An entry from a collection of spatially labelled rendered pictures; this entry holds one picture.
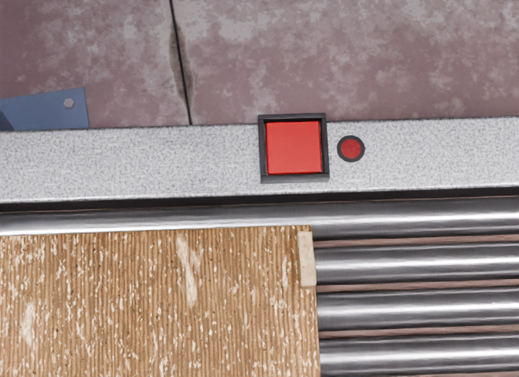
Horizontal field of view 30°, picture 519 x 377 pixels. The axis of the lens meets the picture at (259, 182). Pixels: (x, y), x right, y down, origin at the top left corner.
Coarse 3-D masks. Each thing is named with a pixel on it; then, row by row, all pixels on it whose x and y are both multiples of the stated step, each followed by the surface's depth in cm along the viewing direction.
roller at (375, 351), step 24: (408, 336) 104; (432, 336) 104; (456, 336) 104; (480, 336) 104; (504, 336) 103; (336, 360) 102; (360, 360) 102; (384, 360) 102; (408, 360) 102; (432, 360) 102; (456, 360) 102; (480, 360) 102; (504, 360) 102
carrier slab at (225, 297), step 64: (0, 256) 102; (64, 256) 102; (128, 256) 102; (192, 256) 103; (256, 256) 103; (0, 320) 100; (64, 320) 100; (128, 320) 101; (192, 320) 101; (256, 320) 101
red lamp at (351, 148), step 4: (348, 140) 108; (352, 140) 108; (344, 144) 108; (348, 144) 108; (352, 144) 108; (356, 144) 108; (344, 148) 108; (348, 148) 108; (352, 148) 108; (356, 148) 108; (360, 148) 108; (344, 152) 108; (348, 152) 108; (352, 152) 108; (356, 152) 108; (348, 156) 108; (352, 156) 108; (356, 156) 108
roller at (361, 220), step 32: (0, 224) 105; (32, 224) 105; (64, 224) 105; (96, 224) 105; (128, 224) 105; (160, 224) 105; (192, 224) 105; (224, 224) 105; (256, 224) 105; (288, 224) 105; (320, 224) 106; (352, 224) 106; (384, 224) 106; (416, 224) 106; (448, 224) 106; (480, 224) 106; (512, 224) 107
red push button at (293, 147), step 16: (272, 128) 107; (288, 128) 107; (304, 128) 107; (272, 144) 107; (288, 144) 107; (304, 144) 107; (320, 144) 107; (272, 160) 106; (288, 160) 106; (304, 160) 106; (320, 160) 106
